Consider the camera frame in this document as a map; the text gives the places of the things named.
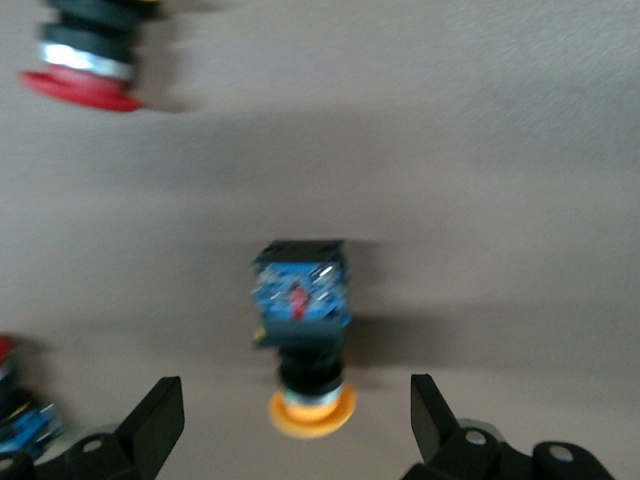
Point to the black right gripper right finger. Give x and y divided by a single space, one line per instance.
450 455

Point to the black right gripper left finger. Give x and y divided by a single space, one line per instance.
135 440

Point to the red mushroom push button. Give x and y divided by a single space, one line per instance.
20 425
85 50

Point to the yellow mushroom push button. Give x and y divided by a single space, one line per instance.
300 300

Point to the brown table mat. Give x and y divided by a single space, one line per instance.
450 150

